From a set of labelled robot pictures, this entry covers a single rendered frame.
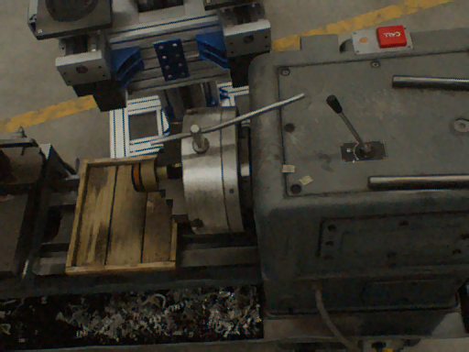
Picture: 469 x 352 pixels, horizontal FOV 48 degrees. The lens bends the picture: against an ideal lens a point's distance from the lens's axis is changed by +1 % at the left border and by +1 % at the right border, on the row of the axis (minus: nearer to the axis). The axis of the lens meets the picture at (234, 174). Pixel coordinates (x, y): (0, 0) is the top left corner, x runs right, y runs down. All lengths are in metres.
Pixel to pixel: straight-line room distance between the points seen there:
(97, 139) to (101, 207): 1.33
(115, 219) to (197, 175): 0.44
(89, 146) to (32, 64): 0.75
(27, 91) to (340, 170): 2.43
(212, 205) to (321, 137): 0.28
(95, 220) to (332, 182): 0.75
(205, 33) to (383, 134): 0.76
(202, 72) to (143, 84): 0.21
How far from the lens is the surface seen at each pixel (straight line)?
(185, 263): 1.44
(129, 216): 1.51
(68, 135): 2.94
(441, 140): 1.16
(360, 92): 1.21
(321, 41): 1.31
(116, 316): 1.75
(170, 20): 1.69
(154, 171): 1.28
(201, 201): 1.16
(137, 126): 2.56
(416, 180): 1.07
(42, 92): 3.21
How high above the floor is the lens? 2.17
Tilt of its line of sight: 58 degrees down
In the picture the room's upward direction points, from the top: 11 degrees counter-clockwise
